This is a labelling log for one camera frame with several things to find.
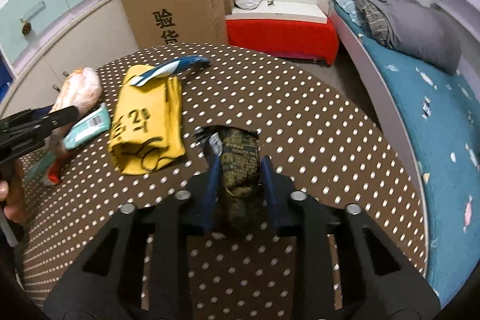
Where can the folded grey blanket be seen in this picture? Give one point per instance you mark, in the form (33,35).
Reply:
(408,27)

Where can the person's left hand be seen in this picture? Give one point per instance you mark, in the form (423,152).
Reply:
(12,194)

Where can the yellow snack bag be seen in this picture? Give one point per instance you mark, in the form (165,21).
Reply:
(146,130)

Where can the white bed frame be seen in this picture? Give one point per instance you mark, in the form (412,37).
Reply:
(389,117)

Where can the brown polka dot tablecloth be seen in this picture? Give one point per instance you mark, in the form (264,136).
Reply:
(323,141)

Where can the large cardboard box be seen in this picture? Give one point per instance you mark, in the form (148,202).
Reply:
(163,22)

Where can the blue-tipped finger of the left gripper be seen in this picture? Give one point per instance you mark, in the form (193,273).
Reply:
(27,130)

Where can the mint green wipes pack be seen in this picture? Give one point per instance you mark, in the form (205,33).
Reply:
(82,132)

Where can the dark green snack wrapper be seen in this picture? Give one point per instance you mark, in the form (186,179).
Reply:
(235,153)

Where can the blue white wrapper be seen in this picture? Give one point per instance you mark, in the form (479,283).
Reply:
(167,69)

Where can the red storage bench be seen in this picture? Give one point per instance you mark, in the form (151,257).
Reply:
(286,38)

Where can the teal quilted bed mattress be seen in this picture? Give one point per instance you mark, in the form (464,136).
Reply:
(441,115)

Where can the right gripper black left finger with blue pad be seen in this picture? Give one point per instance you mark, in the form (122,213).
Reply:
(136,267)

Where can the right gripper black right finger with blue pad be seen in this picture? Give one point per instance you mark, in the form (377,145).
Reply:
(346,266)

